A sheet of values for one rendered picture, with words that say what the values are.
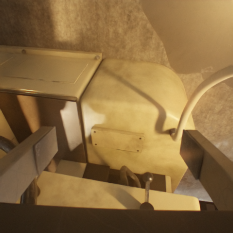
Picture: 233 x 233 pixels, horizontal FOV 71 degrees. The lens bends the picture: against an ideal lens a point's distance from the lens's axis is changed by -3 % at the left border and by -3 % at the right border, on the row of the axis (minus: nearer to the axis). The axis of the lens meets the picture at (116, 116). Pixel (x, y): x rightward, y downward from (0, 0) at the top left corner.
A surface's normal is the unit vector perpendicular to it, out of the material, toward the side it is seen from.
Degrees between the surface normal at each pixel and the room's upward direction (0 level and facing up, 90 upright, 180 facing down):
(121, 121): 0
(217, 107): 0
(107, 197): 90
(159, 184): 90
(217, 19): 0
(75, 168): 90
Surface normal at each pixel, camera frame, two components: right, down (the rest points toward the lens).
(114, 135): -0.16, 0.65
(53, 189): 0.03, -0.75
